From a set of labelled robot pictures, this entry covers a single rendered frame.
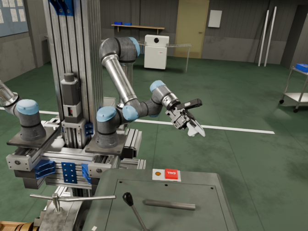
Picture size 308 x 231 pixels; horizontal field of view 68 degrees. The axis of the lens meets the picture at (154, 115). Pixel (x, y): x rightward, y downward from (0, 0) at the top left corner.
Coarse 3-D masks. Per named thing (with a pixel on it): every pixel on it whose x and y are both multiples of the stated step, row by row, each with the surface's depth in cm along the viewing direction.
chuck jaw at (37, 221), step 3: (48, 201) 100; (51, 201) 100; (48, 204) 99; (45, 210) 101; (42, 213) 98; (42, 216) 98; (36, 219) 97; (39, 219) 97; (36, 222) 97; (39, 222) 97; (33, 225) 97; (36, 225) 97; (39, 225) 97
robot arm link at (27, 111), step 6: (18, 102) 140; (24, 102) 141; (30, 102) 142; (36, 102) 144; (18, 108) 137; (24, 108) 137; (30, 108) 138; (36, 108) 141; (18, 114) 139; (24, 114) 137; (30, 114) 139; (36, 114) 142; (24, 120) 139; (30, 120) 140; (36, 120) 143
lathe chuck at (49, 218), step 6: (60, 204) 93; (66, 204) 93; (48, 210) 90; (66, 210) 90; (48, 216) 88; (54, 216) 88; (60, 216) 88; (66, 216) 88; (42, 222) 86; (48, 222) 86; (54, 222) 86; (60, 222) 86; (42, 228) 85; (48, 228) 85; (54, 228) 85; (60, 228) 85
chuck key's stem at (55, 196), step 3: (54, 195) 86; (57, 195) 86; (54, 198) 85; (57, 198) 86; (54, 201) 86; (57, 201) 87; (54, 204) 87; (57, 204) 87; (57, 207) 88; (57, 210) 89
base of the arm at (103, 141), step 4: (100, 132) 140; (112, 132) 141; (116, 132) 146; (96, 136) 145; (100, 136) 141; (104, 136) 140; (108, 136) 140; (112, 136) 142; (116, 136) 145; (96, 140) 144; (100, 140) 141; (104, 140) 140; (108, 140) 141; (112, 140) 143; (116, 140) 145; (96, 144) 144; (100, 144) 141; (104, 144) 141; (108, 144) 141; (112, 144) 142; (116, 144) 145
